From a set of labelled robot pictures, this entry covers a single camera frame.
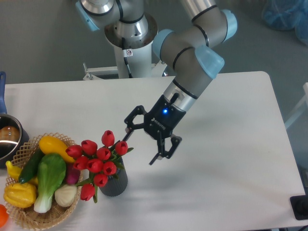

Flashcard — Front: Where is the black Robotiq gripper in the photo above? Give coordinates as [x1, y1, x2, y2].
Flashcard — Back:
[121, 94, 187, 166]

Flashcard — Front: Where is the red tulip bouquet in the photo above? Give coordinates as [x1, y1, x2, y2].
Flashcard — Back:
[66, 130, 133, 202]

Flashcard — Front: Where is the dark grey ribbed vase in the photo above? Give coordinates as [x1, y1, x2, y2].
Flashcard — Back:
[99, 168, 128, 197]

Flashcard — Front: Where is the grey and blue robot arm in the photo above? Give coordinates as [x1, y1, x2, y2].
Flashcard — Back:
[76, 0, 237, 159]

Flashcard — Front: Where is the red radish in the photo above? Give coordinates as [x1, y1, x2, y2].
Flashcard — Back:
[65, 163, 80, 185]

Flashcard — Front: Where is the yellow squash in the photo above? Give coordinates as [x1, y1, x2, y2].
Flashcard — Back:
[38, 136, 75, 164]

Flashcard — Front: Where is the green bok choy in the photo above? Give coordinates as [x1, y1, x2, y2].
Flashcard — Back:
[34, 153, 66, 214]

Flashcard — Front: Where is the white garlic bulb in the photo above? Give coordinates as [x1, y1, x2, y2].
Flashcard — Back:
[54, 184, 77, 207]

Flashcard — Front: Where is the green cucumber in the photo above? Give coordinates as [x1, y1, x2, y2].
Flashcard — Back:
[18, 148, 45, 184]

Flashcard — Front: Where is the small yellow gourd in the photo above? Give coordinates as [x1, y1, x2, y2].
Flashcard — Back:
[5, 161, 38, 186]

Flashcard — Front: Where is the yellow bell pepper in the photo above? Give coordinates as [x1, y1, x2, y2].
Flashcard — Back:
[3, 183, 37, 208]

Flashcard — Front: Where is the woven wicker basket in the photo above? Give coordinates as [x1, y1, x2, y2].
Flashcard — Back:
[4, 133, 81, 231]

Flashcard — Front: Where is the black device at table edge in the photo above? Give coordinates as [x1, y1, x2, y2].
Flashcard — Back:
[290, 195, 308, 220]

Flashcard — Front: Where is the orange fruit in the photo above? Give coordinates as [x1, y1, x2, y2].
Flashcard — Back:
[0, 204, 9, 228]

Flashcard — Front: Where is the blue plastic bag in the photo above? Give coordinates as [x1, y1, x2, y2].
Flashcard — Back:
[261, 0, 308, 45]

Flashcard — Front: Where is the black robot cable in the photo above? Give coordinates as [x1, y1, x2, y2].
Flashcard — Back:
[121, 37, 133, 78]

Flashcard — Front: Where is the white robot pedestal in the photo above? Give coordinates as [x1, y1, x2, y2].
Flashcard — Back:
[83, 13, 158, 80]

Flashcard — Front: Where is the steel pot with blue handle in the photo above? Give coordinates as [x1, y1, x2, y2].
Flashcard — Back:
[0, 71, 29, 169]

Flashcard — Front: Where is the white frame at right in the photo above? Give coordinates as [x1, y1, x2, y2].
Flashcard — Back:
[284, 82, 308, 129]

